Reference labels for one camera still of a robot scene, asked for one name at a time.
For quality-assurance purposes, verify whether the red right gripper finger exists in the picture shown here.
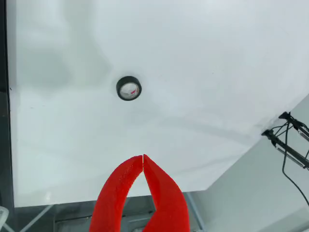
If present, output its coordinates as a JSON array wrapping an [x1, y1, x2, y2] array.
[[142, 154, 191, 232]]

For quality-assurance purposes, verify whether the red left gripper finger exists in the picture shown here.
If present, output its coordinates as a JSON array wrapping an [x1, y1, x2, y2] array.
[[88, 155, 142, 232]]

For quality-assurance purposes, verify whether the black electrical tape roll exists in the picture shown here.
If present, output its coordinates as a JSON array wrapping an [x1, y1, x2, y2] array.
[[116, 76, 142, 102]]

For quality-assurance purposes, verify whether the black folding stand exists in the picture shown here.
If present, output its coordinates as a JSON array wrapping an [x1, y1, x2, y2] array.
[[261, 111, 309, 171]]

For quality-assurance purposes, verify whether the grey metal frame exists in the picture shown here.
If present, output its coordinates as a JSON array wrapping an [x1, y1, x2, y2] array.
[[4, 192, 208, 232]]

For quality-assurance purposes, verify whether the thin black hanging cable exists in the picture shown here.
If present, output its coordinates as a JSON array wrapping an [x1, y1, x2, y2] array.
[[281, 119, 309, 207]]

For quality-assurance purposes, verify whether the black aluminium rail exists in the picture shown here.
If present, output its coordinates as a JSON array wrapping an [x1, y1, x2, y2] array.
[[0, 0, 15, 213]]

